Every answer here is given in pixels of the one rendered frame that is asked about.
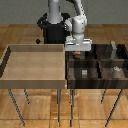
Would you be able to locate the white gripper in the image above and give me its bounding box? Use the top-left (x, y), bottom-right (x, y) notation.
top-left (64, 34), bottom-right (93, 52)

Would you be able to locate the brown loaf of bread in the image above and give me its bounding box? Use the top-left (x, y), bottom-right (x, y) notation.
top-left (75, 51), bottom-right (83, 57)

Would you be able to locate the dark wooden compartment bin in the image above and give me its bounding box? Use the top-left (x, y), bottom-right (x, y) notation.
top-left (64, 43), bottom-right (128, 90)

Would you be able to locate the small grey box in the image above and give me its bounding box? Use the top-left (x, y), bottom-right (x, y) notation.
top-left (82, 69), bottom-right (88, 77)

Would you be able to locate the tall grey box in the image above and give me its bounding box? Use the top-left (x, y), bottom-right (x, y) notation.
top-left (110, 40), bottom-right (118, 60)

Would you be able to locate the small pale grey object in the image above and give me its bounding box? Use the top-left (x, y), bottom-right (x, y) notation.
top-left (113, 65), bottom-right (122, 73)

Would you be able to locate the light wooden bin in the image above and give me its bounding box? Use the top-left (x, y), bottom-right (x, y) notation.
top-left (0, 43), bottom-right (68, 90)

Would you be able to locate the thin grey metal leg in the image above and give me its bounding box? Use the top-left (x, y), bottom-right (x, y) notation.
top-left (22, 88), bottom-right (31, 105)
top-left (7, 88), bottom-right (26, 127)
top-left (69, 88), bottom-right (75, 127)
top-left (100, 88), bottom-right (108, 105)
top-left (104, 88), bottom-right (123, 128)
top-left (57, 88), bottom-right (62, 123)

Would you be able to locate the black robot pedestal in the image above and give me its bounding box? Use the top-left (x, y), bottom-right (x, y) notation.
top-left (36, 12), bottom-right (73, 46)

